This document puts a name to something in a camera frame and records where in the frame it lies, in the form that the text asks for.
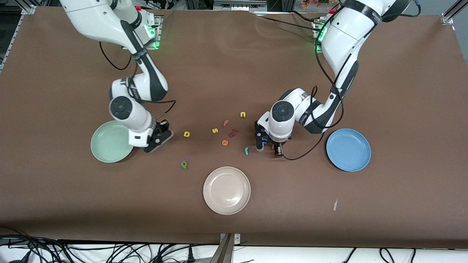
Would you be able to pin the dark equipment rack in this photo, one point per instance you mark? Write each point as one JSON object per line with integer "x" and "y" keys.
{"x": 237, "y": 4}

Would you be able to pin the aluminium corner bracket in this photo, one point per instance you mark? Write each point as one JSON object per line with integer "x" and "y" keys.
{"x": 446, "y": 18}
{"x": 28, "y": 9}

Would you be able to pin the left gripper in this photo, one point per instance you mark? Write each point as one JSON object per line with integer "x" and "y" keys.
{"x": 276, "y": 147}

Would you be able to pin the grey metal table bracket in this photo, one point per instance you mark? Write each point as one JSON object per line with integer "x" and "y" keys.
{"x": 226, "y": 252}

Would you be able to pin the aluminium frame rail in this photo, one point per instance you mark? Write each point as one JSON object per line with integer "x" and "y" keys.
{"x": 11, "y": 40}
{"x": 459, "y": 4}

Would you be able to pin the orange dried flowers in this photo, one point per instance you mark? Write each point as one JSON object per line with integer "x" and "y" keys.
{"x": 310, "y": 3}

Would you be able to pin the small white tape scrap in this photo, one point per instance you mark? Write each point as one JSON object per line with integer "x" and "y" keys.
{"x": 335, "y": 205}

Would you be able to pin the green plastic plate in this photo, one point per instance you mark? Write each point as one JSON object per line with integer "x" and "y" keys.
{"x": 108, "y": 146}

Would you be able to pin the beige plastic plate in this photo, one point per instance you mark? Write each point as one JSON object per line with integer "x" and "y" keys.
{"x": 226, "y": 190}

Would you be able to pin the brown table cover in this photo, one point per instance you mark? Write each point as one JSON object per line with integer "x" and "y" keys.
{"x": 234, "y": 73}

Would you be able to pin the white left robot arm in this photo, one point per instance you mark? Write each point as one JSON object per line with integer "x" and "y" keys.
{"x": 343, "y": 40}

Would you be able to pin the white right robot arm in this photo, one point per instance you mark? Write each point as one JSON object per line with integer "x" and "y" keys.
{"x": 106, "y": 18}

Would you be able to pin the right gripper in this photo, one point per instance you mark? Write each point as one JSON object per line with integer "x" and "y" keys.
{"x": 163, "y": 126}

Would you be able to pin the black power plug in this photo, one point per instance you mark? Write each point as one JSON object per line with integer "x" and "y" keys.
{"x": 190, "y": 254}

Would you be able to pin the blue plastic plate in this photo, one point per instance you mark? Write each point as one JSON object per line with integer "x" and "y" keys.
{"x": 349, "y": 151}

